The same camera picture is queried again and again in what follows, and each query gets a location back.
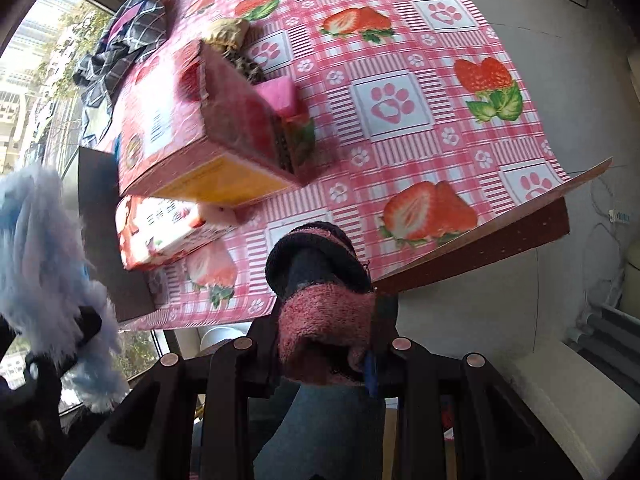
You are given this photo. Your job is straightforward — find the pink patterned cardboard box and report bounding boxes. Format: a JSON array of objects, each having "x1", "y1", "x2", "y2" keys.
[{"x1": 117, "y1": 39, "x2": 302, "y2": 209}]

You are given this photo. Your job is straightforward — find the light blue fluffy cloth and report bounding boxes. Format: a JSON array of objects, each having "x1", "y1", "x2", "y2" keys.
[{"x1": 0, "y1": 162, "x2": 130, "y2": 415}]

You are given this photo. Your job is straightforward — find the white seat cushion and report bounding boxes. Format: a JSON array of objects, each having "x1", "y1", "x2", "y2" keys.
[{"x1": 500, "y1": 339, "x2": 640, "y2": 480}]

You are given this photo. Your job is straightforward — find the floral tissue pack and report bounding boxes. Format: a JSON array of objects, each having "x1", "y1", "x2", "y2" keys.
[{"x1": 115, "y1": 196, "x2": 238, "y2": 272}]

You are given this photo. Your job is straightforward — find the person's jeans leg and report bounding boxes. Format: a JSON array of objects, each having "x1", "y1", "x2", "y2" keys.
[{"x1": 251, "y1": 379, "x2": 387, "y2": 480}]

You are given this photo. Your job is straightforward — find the beige rolled sock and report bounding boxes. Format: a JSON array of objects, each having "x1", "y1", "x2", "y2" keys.
[{"x1": 201, "y1": 17, "x2": 251, "y2": 52}]

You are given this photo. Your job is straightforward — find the white cable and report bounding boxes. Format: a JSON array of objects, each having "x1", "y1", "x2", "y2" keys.
[{"x1": 587, "y1": 175, "x2": 633, "y2": 313}]

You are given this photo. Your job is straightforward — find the pink strawberry tablecloth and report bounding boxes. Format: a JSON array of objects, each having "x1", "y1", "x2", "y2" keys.
[{"x1": 117, "y1": 0, "x2": 613, "y2": 331}]

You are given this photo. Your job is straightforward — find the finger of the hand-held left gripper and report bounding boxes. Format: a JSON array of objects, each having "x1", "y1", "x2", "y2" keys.
[{"x1": 25, "y1": 304, "x2": 104, "y2": 377}]

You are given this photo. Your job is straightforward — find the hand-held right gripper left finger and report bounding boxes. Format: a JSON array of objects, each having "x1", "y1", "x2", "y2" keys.
[{"x1": 65, "y1": 310, "x2": 286, "y2": 480}]

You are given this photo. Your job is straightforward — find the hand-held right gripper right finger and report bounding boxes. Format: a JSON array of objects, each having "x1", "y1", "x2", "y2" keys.
[{"x1": 364, "y1": 294, "x2": 581, "y2": 480}]

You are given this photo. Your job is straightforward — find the leopard print scrunchie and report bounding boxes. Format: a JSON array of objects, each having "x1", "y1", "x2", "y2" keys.
[{"x1": 221, "y1": 49, "x2": 267, "y2": 86}]

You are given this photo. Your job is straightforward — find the grey plaid cloth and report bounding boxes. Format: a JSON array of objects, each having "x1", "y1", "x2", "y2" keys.
[{"x1": 72, "y1": 0, "x2": 168, "y2": 143}]

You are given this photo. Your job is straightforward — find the pink and black sock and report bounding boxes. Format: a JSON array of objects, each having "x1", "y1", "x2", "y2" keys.
[{"x1": 265, "y1": 221, "x2": 377, "y2": 387}]

